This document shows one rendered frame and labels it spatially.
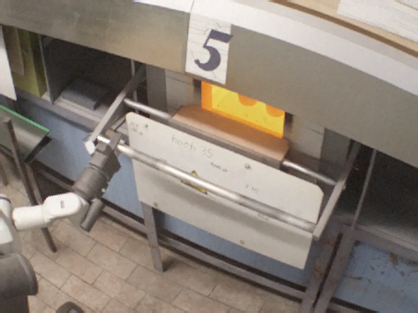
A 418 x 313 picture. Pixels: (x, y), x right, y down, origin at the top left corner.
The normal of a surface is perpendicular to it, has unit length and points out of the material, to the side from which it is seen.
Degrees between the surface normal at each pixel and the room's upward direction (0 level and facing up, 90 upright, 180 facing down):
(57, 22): 80
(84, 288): 0
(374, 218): 0
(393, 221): 0
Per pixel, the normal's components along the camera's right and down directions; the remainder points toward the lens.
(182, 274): -0.01, -0.70
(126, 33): -0.49, 0.49
